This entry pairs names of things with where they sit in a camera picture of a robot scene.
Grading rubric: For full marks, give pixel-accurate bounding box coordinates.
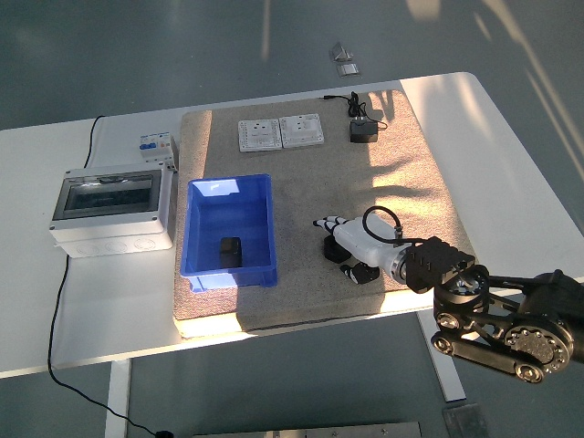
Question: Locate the white distribution box clear lid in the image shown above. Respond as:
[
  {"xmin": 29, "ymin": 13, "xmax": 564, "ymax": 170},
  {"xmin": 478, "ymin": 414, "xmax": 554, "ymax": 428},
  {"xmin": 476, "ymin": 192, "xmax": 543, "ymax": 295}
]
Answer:
[{"xmin": 48, "ymin": 162, "xmax": 177, "ymax": 259}]

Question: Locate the black power adapter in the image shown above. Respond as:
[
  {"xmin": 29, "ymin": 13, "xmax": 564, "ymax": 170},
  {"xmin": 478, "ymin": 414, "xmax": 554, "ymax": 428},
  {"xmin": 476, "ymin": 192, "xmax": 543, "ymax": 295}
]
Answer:
[{"xmin": 349, "ymin": 119, "xmax": 379, "ymax": 144}]

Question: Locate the blue plastic bin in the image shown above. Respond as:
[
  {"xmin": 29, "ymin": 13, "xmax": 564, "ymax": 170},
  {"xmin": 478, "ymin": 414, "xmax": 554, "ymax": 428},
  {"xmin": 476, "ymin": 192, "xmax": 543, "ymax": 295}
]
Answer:
[{"xmin": 179, "ymin": 173, "xmax": 278, "ymax": 292}]

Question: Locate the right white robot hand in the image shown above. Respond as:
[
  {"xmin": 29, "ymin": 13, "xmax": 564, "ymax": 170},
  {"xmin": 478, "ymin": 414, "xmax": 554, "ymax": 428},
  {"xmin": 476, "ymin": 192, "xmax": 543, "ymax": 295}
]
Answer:
[{"xmin": 312, "ymin": 214, "xmax": 411, "ymax": 286}]

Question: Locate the grey metal floor plate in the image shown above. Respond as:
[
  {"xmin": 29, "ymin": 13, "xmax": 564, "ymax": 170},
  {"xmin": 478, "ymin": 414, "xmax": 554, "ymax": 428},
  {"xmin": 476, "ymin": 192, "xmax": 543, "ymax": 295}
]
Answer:
[{"xmin": 441, "ymin": 403, "xmax": 489, "ymax": 438}]

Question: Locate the white blue circuit breaker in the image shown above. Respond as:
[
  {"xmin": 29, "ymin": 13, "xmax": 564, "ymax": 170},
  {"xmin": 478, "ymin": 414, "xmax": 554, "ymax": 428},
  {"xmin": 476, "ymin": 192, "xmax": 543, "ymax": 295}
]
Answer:
[{"xmin": 135, "ymin": 130, "xmax": 179, "ymax": 172}]

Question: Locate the white table leg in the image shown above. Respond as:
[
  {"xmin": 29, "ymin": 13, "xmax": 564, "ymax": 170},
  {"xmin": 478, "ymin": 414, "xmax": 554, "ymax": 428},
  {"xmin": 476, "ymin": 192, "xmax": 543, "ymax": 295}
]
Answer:
[
  {"xmin": 104, "ymin": 358, "xmax": 133, "ymax": 438},
  {"xmin": 417, "ymin": 309, "xmax": 466, "ymax": 403}
]

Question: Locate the white wall socket panel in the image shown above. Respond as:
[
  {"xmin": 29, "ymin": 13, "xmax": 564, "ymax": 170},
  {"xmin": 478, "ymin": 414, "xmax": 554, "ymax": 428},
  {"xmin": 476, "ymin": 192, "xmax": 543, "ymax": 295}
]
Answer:
[
  {"xmin": 277, "ymin": 113, "xmax": 326, "ymax": 149},
  {"xmin": 237, "ymin": 118, "xmax": 282, "ymax": 153}
]

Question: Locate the grey-brown mat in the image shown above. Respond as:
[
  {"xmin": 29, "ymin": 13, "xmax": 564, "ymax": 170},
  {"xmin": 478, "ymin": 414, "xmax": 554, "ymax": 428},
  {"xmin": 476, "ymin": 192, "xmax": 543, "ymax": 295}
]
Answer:
[{"xmin": 172, "ymin": 89, "xmax": 478, "ymax": 339}]

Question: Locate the black hex nut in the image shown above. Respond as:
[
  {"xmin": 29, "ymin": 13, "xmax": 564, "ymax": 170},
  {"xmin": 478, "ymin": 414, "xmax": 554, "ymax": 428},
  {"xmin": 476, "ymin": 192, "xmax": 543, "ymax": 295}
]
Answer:
[
  {"xmin": 218, "ymin": 235, "xmax": 244, "ymax": 268},
  {"xmin": 322, "ymin": 235, "xmax": 352, "ymax": 264}
]

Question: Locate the long black power cable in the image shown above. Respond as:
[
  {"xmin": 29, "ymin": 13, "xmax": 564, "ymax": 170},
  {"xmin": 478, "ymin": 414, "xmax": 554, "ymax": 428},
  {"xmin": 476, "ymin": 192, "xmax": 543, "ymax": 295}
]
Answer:
[{"xmin": 47, "ymin": 115, "xmax": 159, "ymax": 434}]

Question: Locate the black adapter cord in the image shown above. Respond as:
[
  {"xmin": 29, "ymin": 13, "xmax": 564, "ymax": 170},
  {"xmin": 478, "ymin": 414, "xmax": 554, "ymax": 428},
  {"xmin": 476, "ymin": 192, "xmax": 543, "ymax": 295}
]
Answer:
[{"xmin": 322, "ymin": 92, "xmax": 389, "ymax": 133}]

